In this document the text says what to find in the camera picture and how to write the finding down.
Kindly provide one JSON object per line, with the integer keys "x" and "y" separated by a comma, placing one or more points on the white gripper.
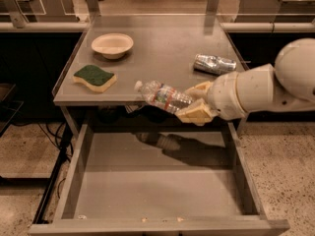
{"x": 222, "y": 93}

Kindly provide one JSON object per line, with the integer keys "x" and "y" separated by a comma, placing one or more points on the clear plastic water bottle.
{"x": 163, "y": 96}

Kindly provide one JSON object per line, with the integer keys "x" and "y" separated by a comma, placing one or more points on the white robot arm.
{"x": 286, "y": 86}

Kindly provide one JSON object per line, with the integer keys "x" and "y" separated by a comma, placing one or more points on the grey open top drawer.
{"x": 173, "y": 182}

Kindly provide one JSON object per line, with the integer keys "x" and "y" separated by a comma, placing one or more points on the crushed silver can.
{"x": 212, "y": 64}

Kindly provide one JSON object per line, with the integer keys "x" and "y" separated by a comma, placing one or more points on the grey cabinet table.
{"x": 164, "y": 50}

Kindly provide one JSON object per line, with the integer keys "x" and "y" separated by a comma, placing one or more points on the green and yellow sponge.
{"x": 94, "y": 78}

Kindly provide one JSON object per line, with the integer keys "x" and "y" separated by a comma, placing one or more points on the white horizontal rail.
{"x": 230, "y": 27}

